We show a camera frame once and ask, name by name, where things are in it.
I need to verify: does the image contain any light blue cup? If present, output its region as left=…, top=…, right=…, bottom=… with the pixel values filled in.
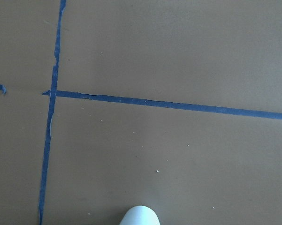
left=119, top=206, right=160, bottom=225

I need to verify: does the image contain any blue tape strip middle row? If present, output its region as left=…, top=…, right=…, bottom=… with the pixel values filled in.
left=0, top=83, right=282, bottom=121

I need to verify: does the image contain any blue tape strip right side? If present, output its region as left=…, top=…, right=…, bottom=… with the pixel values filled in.
left=38, top=0, right=67, bottom=225

